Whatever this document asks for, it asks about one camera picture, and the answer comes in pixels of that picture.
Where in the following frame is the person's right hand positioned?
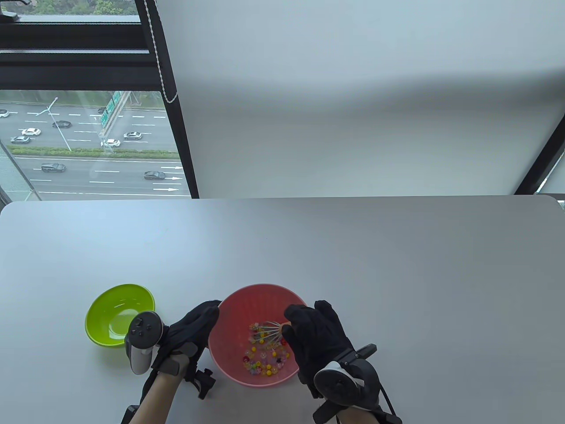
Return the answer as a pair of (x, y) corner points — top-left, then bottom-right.
(282, 300), (356, 399)

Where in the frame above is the person's left hand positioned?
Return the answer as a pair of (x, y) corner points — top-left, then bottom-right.
(150, 299), (222, 377)

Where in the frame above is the teal whisk with wooden handle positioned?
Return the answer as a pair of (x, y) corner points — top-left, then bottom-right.
(249, 320), (293, 347)

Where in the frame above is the pile of colourful plastic decorations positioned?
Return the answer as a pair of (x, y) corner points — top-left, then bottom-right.
(242, 325), (290, 377)

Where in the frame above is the pink salad bowl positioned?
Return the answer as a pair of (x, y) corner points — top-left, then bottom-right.
(207, 284), (309, 388)

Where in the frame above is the green plastic bowl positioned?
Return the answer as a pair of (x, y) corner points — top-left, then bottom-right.
(85, 284), (156, 348)

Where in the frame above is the person's left forearm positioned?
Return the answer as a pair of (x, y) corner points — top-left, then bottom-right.
(128, 371), (181, 424)

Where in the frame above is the left black and white controller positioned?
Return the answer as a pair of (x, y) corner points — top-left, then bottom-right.
(124, 310), (166, 375)

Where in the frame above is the black and white controller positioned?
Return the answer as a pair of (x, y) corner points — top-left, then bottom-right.
(124, 310), (166, 375)
(313, 344), (381, 424)

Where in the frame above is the right black and white controller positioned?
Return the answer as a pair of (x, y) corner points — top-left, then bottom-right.
(313, 344), (381, 424)

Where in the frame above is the black left wrist clamp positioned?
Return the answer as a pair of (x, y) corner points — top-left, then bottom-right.
(183, 367), (217, 400)

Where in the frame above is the white roller blind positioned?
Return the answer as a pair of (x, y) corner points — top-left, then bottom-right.
(154, 0), (565, 199)

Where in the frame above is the green highway sign gantry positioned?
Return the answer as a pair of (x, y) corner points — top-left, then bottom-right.
(99, 91), (132, 137)

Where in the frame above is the black cable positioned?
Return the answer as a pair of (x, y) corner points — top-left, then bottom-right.
(379, 386), (399, 418)

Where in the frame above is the white bead chain cord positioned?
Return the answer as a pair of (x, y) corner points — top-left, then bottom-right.
(140, 0), (178, 105)

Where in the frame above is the black slanted window post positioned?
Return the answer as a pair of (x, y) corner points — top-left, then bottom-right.
(514, 128), (565, 195)

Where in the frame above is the black window frame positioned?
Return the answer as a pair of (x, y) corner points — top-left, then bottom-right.
(0, 0), (199, 199)

